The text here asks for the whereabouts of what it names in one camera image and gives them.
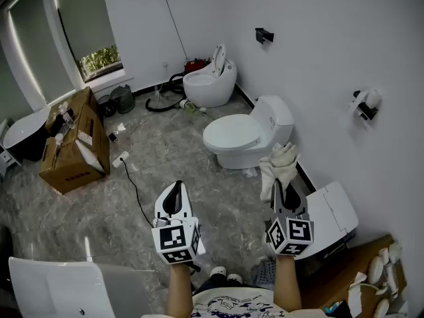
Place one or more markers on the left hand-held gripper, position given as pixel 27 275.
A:
pixel 172 240

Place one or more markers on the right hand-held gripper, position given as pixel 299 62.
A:
pixel 291 234

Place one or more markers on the white wiping cloth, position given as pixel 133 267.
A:
pixel 278 166

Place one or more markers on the white toilet lid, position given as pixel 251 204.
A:
pixel 232 132

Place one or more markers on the person's right forearm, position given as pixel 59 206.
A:
pixel 286 280

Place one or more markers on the person's left forearm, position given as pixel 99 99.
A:
pixel 180 287

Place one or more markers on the white toilet with tank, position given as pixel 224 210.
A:
pixel 275 114

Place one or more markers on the egg-shaped white toilet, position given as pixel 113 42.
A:
pixel 212 91

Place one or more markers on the white cabinet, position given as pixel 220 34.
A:
pixel 331 210

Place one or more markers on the white power strip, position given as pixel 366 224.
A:
pixel 120 159

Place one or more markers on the person's left white shoe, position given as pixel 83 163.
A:
pixel 218 272

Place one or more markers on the person's white shoe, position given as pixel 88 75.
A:
pixel 218 272
pixel 234 277

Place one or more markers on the person's dark trousers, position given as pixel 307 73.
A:
pixel 215 282

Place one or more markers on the wooden counter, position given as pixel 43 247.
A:
pixel 331 277

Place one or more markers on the black phone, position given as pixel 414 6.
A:
pixel 113 137

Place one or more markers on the person's right white shoe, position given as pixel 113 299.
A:
pixel 234 277

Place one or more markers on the small white bottle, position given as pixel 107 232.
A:
pixel 202 109

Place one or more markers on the large open cardboard box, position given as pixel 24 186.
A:
pixel 73 174

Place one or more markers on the person's printed cream shirt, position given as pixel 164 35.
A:
pixel 232 305

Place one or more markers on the green plastic basket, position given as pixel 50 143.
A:
pixel 122 99

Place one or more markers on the small black bin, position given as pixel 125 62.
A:
pixel 106 106

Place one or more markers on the glossy white fixture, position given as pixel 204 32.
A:
pixel 66 287

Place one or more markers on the closed cardboard box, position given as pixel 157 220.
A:
pixel 81 99

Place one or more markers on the red machine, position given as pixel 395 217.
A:
pixel 195 66

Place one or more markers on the window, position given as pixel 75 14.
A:
pixel 101 61

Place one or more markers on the black and white bathtub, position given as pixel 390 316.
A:
pixel 26 128

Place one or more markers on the grey roller blind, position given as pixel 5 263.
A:
pixel 36 51
pixel 87 18

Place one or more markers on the wall holder with white roll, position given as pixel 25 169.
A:
pixel 366 104

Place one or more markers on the black wall paper holder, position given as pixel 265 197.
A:
pixel 263 35

